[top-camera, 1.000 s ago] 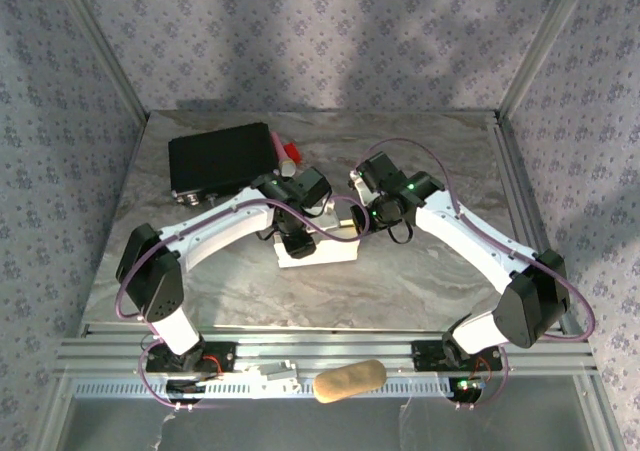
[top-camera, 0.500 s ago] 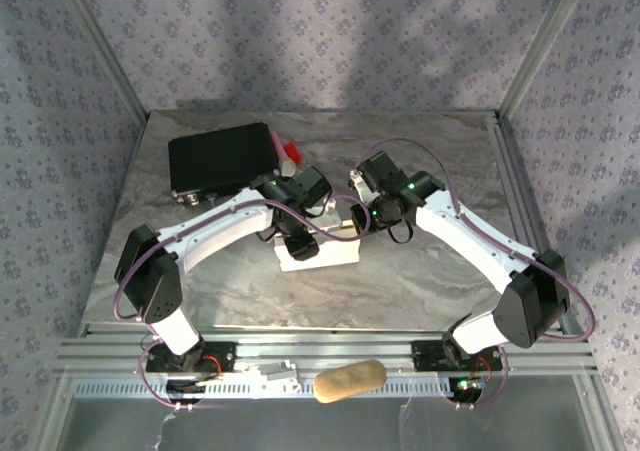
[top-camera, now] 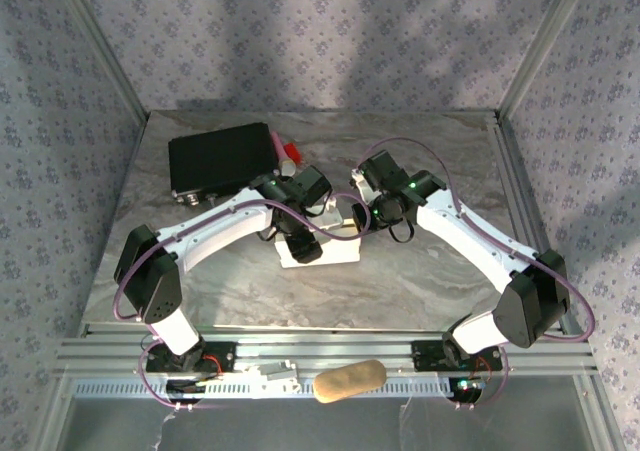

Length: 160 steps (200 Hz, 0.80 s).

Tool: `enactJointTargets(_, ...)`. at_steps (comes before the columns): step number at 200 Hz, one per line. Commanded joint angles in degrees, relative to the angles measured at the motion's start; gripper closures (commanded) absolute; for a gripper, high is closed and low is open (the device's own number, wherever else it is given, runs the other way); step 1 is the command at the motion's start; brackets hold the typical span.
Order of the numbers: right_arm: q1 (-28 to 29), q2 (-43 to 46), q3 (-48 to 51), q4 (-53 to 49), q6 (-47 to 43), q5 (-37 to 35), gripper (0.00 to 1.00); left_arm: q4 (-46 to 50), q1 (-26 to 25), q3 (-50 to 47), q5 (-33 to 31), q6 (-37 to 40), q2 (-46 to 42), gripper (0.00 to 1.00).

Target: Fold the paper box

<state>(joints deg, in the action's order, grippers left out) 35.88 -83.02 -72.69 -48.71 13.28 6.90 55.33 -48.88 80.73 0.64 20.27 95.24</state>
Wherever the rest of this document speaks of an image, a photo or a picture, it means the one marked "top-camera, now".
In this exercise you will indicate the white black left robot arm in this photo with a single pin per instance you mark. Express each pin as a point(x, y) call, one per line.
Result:
point(220, 226)

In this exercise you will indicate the black controller board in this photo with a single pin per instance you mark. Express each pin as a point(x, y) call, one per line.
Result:
point(465, 391)
point(182, 387)

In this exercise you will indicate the aluminium frame leg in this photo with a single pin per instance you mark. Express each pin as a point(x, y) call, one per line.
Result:
point(611, 431)
point(52, 416)

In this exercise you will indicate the wide aluminium base rail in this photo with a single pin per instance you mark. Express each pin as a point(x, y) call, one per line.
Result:
point(350, 346)

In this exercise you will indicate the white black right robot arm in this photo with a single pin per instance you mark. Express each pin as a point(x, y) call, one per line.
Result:
point(470, 231)

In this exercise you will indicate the white paper box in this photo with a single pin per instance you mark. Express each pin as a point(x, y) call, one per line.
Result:
point(340, 251)

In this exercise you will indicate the tan oval sponge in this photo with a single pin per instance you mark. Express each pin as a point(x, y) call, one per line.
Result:
point(350, 381)

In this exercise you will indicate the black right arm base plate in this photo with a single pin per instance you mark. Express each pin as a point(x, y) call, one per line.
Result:
point(425, 356)

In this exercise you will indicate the red rectangular box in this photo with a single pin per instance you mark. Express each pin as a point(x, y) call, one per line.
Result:
point(292, 152)

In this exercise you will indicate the aluminium side rail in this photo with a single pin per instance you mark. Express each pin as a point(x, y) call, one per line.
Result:
point(520, 196)

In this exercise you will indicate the aluminium frame post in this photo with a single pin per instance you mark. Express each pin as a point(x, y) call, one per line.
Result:
point(541, 46)
point(110, 51)

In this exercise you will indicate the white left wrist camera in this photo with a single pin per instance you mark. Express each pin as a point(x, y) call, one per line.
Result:
point(331, 216)

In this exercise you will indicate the black ribbed aluminium case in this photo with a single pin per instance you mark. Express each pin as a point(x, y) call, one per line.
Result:
point(220, 156)

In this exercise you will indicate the white grey plastic clip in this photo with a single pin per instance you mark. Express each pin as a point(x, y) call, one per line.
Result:
point(272, 371)

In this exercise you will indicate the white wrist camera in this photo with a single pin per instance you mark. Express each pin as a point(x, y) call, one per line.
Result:
point(331, 216)
point(362, 188)

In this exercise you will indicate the pink microphone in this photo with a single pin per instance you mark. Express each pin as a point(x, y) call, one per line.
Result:
point(287, 167)

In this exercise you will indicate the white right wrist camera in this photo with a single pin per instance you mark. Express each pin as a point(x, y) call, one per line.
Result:
point(362, 188)

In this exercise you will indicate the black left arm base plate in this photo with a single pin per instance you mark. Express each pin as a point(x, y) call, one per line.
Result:
point(225, 358)

